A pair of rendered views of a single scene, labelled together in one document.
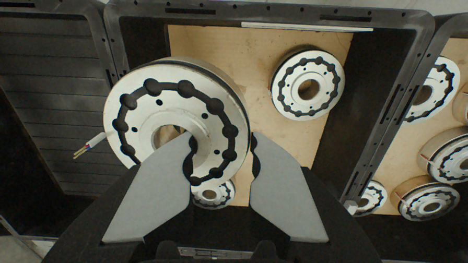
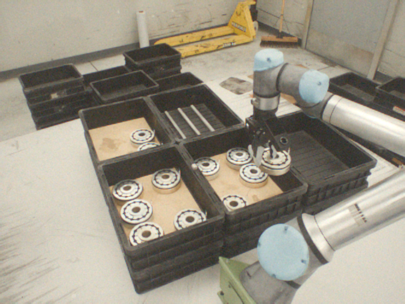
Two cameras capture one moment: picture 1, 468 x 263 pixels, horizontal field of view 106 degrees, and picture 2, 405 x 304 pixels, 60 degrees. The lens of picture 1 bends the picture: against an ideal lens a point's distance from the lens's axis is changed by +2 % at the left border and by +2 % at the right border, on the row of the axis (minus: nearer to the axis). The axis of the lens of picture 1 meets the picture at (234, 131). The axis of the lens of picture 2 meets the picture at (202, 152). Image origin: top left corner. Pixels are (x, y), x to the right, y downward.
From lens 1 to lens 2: 101 cm
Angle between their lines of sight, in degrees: 27
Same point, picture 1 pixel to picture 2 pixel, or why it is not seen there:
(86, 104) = (311, 171)
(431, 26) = (227, 213)
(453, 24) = (222, 215)
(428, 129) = (159, 220)
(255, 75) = not seen: hidden behind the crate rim
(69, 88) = (320, 174)
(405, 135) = (167, 213)
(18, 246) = (335, 58)
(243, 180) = (224, 167)
